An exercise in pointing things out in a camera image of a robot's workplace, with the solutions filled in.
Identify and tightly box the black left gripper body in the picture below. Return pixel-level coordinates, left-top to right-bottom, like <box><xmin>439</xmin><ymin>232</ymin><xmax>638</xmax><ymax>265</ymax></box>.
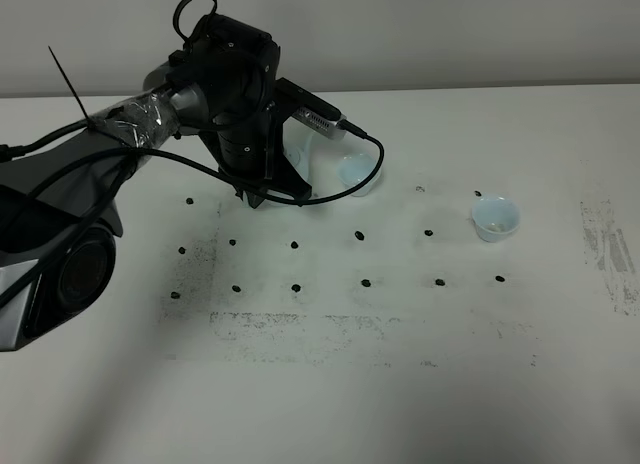
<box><xmin>198</xmin><ymin>79</ymin><xmax>312</xmax><ymax>202</ymax></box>

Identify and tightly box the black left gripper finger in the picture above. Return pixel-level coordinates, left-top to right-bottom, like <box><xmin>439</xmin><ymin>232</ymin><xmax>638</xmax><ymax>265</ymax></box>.
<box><xmin>236</xmin><ymin>189</ymin><xmax>265</xmax><ymax>209</ymax></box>

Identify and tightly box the light blue porcelain teapot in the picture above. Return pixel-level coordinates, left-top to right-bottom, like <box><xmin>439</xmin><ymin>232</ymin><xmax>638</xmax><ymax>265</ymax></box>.
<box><xmin>283</xmin><ymin>123</ymin><xmax>321</xmax><ymax>185</ymax></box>

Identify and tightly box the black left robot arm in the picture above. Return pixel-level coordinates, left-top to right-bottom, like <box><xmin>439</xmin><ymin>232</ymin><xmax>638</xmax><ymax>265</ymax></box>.
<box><xmin>1</xmin><ymin>13</ymin><xmax>311</xmax><ymax>351</ymax></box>

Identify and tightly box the light blue teacup near teapot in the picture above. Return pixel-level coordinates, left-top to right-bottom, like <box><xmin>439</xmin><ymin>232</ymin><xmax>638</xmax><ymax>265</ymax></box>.
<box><xmin>337</xmin><ymin>153</ymin><xmax>382</xmax><ymax>197</ymax></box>

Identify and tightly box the light blue teacup far right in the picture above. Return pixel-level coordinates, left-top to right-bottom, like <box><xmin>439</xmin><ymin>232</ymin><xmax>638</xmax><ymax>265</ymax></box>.
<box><xmin>471</xmin><ymin>195</ymin><xmax>521</xmax><ymax>243</ymax></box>

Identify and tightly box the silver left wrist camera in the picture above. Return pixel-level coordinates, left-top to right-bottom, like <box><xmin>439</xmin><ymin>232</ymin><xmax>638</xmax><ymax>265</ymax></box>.
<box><xmin>276</xmin><ymin>78</ymin><xmax>346</xmax><ymax>141</ymax></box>

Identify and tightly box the black left camera cable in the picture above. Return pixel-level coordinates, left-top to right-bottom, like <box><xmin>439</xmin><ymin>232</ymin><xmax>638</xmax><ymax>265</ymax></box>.
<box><xmin>0</xmin><ymin>0</ymin><xmax>386</xmax><ymax>305</ymax></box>

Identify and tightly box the black cable tie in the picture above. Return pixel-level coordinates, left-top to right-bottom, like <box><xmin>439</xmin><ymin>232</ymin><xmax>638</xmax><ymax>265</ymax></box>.
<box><xmin>47</xmin><ymin>46</ymin><xmax>93</xmax><ymax>127</ymax></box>

